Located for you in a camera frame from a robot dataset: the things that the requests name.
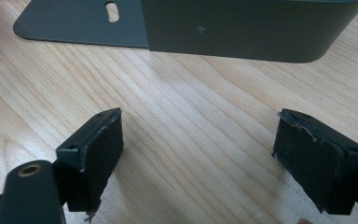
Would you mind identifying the dark grey metal corner rack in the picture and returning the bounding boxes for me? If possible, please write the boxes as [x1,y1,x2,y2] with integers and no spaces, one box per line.
[12,0,358,63]

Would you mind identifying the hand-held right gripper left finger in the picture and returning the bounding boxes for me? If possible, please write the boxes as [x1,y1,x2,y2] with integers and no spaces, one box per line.
[55,107,125,222]

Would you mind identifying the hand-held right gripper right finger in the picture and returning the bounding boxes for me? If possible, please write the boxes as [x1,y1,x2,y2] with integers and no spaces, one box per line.
[271,107,358,216]

